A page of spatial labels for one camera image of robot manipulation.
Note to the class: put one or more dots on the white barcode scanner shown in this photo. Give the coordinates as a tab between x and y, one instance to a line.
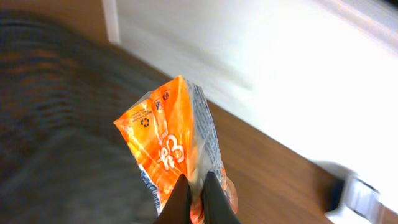
355	201

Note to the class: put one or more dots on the grey mesh basket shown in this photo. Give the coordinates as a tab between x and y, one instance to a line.
62	158

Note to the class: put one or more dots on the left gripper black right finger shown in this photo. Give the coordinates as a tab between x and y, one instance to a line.
215	204

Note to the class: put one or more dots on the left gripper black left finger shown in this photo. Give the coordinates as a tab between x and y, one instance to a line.
177	208

